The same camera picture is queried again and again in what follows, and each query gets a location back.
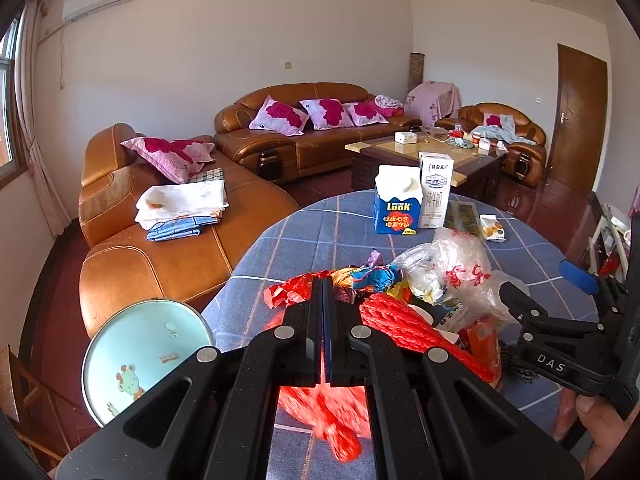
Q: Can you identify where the brown wooden door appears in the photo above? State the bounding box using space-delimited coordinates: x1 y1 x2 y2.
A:
548 44 608 193

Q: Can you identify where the pink floral pillow on chaise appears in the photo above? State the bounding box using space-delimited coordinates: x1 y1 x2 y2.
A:
120 136 215 184

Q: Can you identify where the red orange snack wrapper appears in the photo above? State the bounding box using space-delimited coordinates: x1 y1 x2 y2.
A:
262 264 401 309

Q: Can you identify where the clear white plastic bag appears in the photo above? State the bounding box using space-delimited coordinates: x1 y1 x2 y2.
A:
393 228 529 333

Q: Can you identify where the pink cloth covered object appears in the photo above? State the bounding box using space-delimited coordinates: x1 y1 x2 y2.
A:
404 81 461 127

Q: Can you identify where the small white snack packet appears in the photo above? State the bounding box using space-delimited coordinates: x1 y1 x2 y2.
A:
480 214 506 243

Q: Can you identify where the pink pillow middle on sofa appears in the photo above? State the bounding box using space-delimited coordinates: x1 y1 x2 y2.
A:
299 98 354 131

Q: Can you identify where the white tall milk carton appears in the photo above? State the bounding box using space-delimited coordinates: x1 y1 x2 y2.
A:
419 152 454 229

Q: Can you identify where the wooden coffee table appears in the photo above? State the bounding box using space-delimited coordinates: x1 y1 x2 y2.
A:
344 131 509 202

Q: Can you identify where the pink pillow right on sofa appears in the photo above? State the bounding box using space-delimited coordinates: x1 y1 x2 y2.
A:
344 102 388 127

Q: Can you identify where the wooden chair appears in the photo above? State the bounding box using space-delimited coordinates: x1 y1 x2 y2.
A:
0 344 80 467

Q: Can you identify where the white tissue box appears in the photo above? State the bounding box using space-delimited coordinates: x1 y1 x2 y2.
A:
394 131 418 144

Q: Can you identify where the folded white cloth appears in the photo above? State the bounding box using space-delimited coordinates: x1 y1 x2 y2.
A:
134 180 229 231

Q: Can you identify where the orange drink carton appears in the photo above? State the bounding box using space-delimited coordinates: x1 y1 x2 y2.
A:
458 315 501 389

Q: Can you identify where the brown leather long sofa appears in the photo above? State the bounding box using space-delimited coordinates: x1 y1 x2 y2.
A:
214 82 421 182

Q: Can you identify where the red plastic bag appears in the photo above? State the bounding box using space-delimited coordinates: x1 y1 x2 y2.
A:
263 309 374 464

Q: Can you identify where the light blue cartoon trash bin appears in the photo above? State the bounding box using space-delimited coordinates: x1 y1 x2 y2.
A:
81 299 215 427

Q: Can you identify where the black mesh net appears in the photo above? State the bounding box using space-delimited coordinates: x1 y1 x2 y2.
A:
499 340 539 384

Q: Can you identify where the pink pillow left on sofa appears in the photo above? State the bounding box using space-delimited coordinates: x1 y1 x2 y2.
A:
248 96 309 136

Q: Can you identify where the blue Look milk carton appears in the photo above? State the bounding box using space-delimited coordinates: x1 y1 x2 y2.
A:
374 165 423 235

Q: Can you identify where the red mesh net bag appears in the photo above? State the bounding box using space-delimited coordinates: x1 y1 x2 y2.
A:
359 292 496 384

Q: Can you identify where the brown leather armchair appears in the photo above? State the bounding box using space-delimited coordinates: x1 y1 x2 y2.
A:
435 102 547 188

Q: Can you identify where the folded blue striped cloth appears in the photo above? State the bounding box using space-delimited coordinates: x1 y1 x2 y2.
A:
146 216 219 242

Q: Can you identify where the pink pillow on sofa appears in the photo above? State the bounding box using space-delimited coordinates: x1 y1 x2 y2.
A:
248 96 309 136
299 98 354 131
344 102 388 127

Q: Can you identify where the window with frame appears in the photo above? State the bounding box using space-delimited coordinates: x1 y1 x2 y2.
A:
0 18 26 188

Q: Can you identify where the green patterned sachet strip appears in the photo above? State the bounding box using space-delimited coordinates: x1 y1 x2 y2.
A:
444 200 483 238

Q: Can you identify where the beige curtain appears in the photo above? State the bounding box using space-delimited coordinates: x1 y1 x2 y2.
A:
14 0 72 239

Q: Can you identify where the person's right hand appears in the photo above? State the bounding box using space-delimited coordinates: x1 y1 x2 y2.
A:
552 389 639 479

